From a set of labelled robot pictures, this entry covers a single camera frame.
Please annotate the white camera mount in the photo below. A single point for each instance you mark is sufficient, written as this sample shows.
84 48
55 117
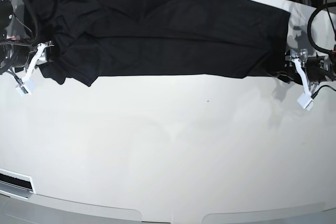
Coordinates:
25 85
299 59

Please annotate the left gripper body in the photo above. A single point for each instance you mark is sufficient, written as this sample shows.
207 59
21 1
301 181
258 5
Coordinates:
319 69

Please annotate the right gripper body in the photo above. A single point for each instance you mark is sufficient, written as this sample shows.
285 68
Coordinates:
39 56

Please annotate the black t-shirt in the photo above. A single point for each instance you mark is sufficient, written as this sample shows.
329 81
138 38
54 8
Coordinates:
110 38

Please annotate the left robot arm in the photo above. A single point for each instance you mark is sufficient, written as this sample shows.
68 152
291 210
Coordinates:
331 55

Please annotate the white slotted table bracket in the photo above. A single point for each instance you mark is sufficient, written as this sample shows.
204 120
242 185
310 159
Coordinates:
17 185

